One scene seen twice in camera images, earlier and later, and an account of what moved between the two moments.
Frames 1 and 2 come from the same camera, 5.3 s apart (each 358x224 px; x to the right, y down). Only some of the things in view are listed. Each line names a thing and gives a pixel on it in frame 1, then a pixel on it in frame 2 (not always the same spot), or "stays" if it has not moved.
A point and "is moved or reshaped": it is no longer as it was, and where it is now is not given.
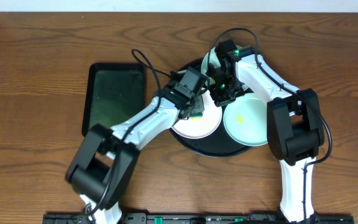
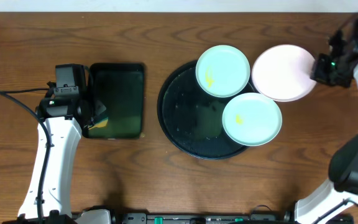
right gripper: x=225 y=96 → x=322 y=70
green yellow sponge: x=196 y=116 is moved or reshaped
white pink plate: x=210 y=122 → x=282 y=73
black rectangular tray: x=115 y=94 stays
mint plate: x=245 y=122 stays
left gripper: x=196 y=106 → x=89 y=112
